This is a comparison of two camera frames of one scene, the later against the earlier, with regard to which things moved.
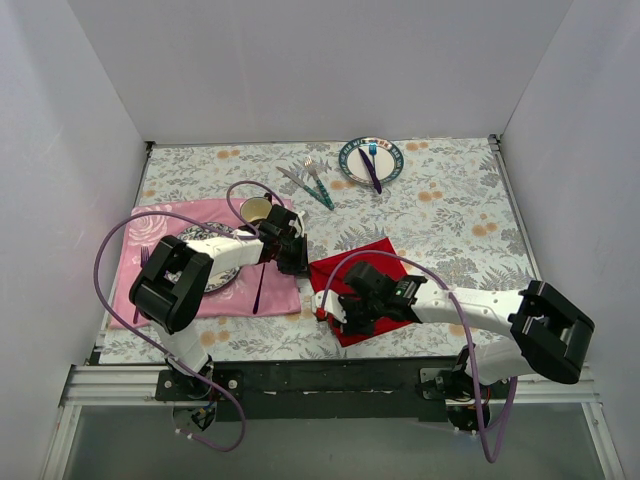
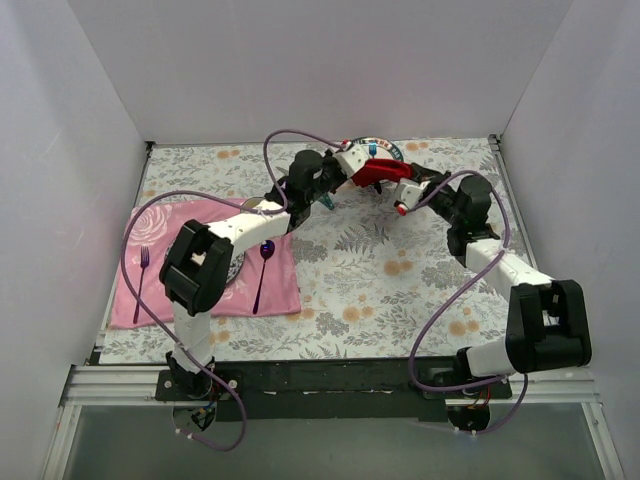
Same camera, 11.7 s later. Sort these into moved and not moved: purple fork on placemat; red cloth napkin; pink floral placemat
Moved: red cloth napkin
Not moved: pink floral placemat; purple fork on placemat
